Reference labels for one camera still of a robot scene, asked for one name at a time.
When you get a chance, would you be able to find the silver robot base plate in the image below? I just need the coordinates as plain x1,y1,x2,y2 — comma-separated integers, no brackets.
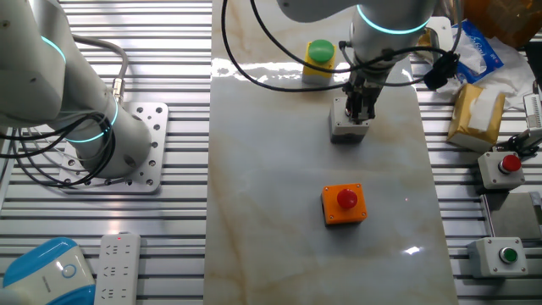
58,101,169,195

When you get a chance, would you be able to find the grey metal plate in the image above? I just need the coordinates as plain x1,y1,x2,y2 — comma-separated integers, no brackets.
481,191,542,239

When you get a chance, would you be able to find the brown tissue pack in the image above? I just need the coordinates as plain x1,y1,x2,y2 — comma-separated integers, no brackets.
446,82,507,153

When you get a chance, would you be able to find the blue white device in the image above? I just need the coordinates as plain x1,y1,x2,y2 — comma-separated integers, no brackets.
0,236,97,305

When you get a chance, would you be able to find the white power strip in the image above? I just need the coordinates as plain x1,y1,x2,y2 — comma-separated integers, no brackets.
93,231,142,305

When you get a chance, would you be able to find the grey box green button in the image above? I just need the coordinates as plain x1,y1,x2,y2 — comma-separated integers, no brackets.
467,236,529,280

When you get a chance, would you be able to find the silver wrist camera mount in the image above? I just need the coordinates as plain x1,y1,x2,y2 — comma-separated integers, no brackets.
424,16,454,58

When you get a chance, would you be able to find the blue tissue pack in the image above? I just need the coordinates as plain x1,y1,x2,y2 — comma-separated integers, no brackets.
449,19,506,85

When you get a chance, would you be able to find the white tissue paper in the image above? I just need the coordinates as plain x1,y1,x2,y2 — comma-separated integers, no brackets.
435,37,538,112

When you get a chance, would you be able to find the grey base cable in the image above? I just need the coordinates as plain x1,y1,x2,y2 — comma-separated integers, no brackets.
70,35,130,105

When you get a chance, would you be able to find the brown cardboard box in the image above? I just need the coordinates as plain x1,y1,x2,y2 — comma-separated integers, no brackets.
461,0,542,48

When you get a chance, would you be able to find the black base cable bundle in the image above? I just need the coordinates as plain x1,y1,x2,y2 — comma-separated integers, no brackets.
0,108,118,188

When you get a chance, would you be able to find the black arm cable with connector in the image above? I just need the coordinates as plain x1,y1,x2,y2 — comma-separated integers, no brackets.
219,0,462,93

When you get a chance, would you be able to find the silver ribbed camera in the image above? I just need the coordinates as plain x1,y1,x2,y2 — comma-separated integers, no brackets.
523,92,542,130

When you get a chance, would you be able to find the grey box red mushroom button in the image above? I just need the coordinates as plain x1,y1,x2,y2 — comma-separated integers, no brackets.
477,151,527,191

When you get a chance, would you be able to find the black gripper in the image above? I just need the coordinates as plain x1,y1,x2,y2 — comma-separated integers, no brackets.
341,71,384,126

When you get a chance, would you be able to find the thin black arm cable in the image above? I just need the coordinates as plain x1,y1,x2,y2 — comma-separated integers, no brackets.
248,0,450,74

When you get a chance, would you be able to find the yellow packet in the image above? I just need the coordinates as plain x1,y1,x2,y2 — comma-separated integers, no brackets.
416,28,437,60

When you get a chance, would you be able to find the yellow box green mushroom button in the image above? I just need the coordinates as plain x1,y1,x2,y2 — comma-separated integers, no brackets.
301,38,338,86

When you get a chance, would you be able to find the orange box red mushroom button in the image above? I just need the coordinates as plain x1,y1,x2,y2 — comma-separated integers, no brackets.
320,182,368,226

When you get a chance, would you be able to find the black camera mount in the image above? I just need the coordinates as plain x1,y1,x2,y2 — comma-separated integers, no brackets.
492,128,542,157

